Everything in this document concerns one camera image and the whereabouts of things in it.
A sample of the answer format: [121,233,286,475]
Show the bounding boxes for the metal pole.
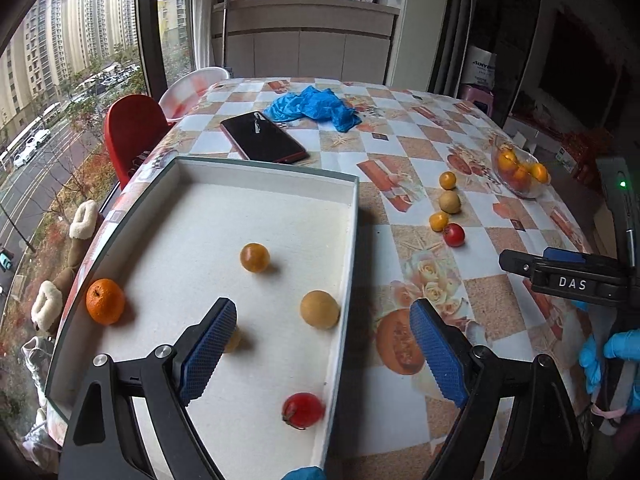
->
[221,0,230,78]

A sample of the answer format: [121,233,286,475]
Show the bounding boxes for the crumpled blue gloves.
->
[262,86,362,133]

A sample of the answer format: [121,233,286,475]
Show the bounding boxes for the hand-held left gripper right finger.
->
[410,298,588,480]

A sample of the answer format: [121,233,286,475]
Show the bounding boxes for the checkered patterned tablecloth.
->
[45,77,601,480]

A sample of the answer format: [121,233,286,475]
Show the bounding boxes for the stack of red gift boxes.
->
[557,130,606,186]

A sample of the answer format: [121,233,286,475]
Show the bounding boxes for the white printed bag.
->
[462,46,498,87]

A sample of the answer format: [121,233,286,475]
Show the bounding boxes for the brown boot with white fleece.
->
[31,267,76,336]
[65,199,101,268]

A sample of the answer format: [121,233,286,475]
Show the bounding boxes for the black television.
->
[537,10,621,131]

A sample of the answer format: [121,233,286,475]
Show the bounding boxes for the person's left hand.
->
[282,466,327,480]

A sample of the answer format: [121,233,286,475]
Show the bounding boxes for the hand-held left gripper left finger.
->
[59,297,237,480]

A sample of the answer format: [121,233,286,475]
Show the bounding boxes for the pink plastic stool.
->
[457,84,496,116]

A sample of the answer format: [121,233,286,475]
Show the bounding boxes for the dark grey curtain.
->
[429,0,476,96]

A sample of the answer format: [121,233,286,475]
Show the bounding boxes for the clear glass bowl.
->
[491,144,552,200]

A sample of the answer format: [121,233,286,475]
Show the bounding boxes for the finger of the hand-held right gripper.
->
[541,246,626,273]
[498,248,538,277]

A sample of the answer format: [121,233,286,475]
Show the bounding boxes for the orange mandarin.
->
[85,278,126,325]

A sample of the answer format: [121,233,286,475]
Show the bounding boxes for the red plastic chair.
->
[104,94,176,191]

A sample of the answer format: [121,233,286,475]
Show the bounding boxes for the person's right hand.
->
[579,329,640,395]

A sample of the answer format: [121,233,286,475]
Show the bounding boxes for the grey box with white lining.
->
[45,156,361,480]

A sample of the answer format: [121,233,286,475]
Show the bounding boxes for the white sneaker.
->
[20,410,61,466]
[20,336,53,396]

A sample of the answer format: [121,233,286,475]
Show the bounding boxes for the white curtain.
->
[190,0,226,73]

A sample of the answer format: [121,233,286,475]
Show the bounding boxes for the smartphone with red case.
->
[220,111,309,166]

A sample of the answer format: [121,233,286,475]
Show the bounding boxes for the white counter cabinet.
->
[212,0,401,85]

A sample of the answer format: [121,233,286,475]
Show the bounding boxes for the white plastic chair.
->
[159,66,232,121]

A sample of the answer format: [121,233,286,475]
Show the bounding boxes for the white low tv cabinet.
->
[502,115,566,156]

